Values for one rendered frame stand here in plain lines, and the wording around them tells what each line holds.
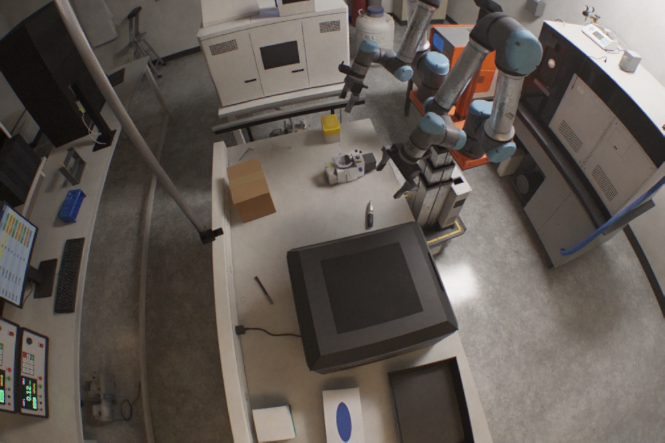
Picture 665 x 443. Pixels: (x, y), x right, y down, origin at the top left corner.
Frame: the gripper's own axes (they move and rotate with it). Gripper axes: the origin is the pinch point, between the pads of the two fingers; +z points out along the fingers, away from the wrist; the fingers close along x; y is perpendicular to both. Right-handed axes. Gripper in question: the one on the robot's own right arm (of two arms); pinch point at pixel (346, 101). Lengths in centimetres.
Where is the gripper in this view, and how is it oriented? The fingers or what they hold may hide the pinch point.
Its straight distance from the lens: 150.4
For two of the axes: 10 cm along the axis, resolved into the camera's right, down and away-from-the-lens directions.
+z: -3.2, 6.8, 6.5
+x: -1.5, -7.2, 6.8
